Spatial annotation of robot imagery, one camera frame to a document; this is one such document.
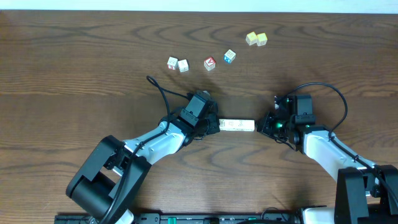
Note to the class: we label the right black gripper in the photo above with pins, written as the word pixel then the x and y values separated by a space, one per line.
pixel 265 126

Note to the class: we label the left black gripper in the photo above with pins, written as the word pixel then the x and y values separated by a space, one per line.
pixel 210 125

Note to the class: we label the block with red emblem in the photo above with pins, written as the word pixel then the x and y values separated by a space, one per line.
pixel 231 124

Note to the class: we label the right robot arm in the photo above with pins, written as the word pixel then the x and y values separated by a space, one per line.
pixel 365 191

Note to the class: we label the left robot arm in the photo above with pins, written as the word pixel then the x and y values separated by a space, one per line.
pixel 108 181

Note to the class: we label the red letter A block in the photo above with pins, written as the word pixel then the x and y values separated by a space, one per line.
pixel 209 63

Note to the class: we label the plain white block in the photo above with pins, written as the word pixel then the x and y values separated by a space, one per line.
pixel 183 65

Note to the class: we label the white block red side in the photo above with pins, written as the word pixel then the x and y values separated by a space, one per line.
pixel 172 63

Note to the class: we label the blue and white block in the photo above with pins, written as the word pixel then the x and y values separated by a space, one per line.
pixel 229 56

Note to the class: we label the bright yellow block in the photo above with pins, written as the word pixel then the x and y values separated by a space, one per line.
pixel 261 39

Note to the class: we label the pale yellow block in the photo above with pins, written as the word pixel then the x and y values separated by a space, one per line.
pixel 251 38

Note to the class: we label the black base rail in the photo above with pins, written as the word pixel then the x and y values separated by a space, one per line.
pixel 155 218

